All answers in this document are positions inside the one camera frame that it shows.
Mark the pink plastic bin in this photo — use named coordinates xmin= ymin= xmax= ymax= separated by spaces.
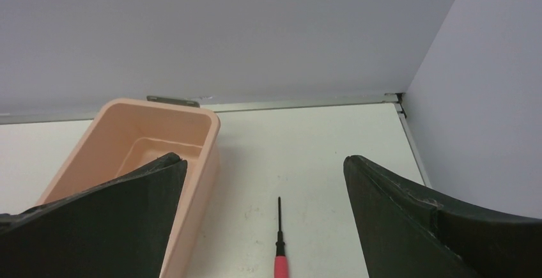
xmin=38 ymin=98 xmax=221 ymax=277

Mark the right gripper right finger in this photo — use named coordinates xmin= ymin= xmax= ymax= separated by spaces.
xmin=343 ymin=155 xmax=541 ymax=277

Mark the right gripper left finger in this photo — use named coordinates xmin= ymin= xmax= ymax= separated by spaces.
xmin=1 ymin=153 xmax=188 ymax=277

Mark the red handled screwdriver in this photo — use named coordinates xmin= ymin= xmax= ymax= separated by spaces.
xmin=274 ymin=197 xmax=290 ymax=278

